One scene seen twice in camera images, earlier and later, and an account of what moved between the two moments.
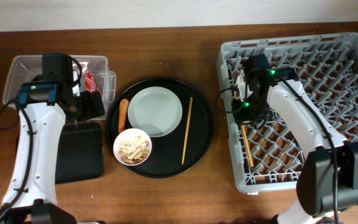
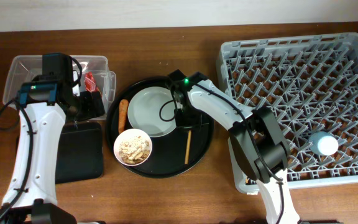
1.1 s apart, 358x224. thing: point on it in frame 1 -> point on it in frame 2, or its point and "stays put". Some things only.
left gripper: (93, 108) stays put
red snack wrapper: (90, 84) stays put
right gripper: (240, 117) -> (183, 124)
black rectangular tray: (80, 153) stays put
